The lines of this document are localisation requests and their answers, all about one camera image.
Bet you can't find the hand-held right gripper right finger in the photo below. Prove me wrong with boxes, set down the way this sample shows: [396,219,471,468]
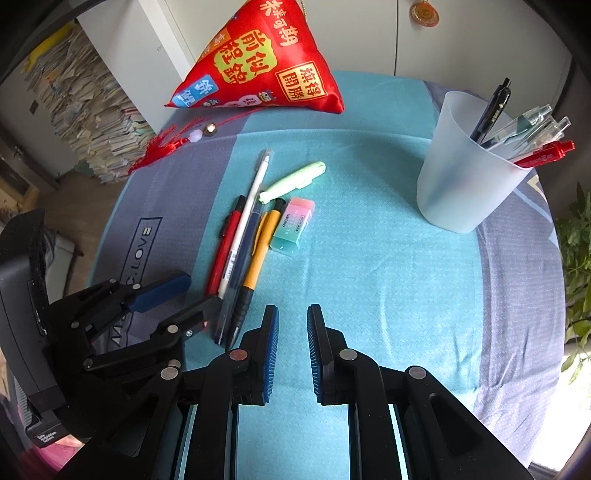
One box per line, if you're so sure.
[307,304,532,480]

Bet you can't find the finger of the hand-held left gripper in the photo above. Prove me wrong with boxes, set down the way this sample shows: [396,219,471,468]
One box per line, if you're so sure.
[68,271,193,334]
[83,295,225,374]

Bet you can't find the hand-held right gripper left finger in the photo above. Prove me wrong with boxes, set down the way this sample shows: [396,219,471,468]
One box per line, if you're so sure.
[55,305,280,480]

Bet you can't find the dark blue pen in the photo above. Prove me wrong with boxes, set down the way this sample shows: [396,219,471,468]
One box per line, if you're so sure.
[213,203,264,344]

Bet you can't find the red pen with black clip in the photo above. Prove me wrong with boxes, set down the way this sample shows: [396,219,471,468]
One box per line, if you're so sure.
[204,195,247,297]

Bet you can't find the yellow pen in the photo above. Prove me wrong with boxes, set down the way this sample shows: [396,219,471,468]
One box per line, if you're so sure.
[225,198,286,352]

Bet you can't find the white pen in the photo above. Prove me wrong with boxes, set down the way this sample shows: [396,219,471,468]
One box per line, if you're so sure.
[217,148,273,298]

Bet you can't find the pink and green eraser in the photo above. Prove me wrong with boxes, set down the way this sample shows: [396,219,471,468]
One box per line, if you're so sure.
[269,197,317,257]

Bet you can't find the pale green highlighter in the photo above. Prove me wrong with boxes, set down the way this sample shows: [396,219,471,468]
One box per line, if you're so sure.
[259,161,327,205]

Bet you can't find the translucent plastic cup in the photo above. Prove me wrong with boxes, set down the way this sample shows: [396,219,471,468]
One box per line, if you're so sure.
[416,91,550,234]

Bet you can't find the blue and grey printed tablecloth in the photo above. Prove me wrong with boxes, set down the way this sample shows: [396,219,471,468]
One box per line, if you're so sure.
[85,69,571,480]

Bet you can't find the red tassel with beads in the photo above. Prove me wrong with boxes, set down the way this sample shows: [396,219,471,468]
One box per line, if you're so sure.
[128,107,259,174]

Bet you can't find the tall pile of paper booklets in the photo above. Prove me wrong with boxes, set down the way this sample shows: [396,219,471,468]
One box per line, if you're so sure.
[21,28,158,183]

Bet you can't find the red triangular printed pillow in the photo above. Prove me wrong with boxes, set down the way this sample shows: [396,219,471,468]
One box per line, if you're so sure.
[165,0,345,116]

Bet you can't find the green potted plant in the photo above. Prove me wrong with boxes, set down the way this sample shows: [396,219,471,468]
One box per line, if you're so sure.
[556,182,591,384]

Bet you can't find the gold medal with striped ribbon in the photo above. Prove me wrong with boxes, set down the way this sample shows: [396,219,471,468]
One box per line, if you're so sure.
[411,0,440,26]

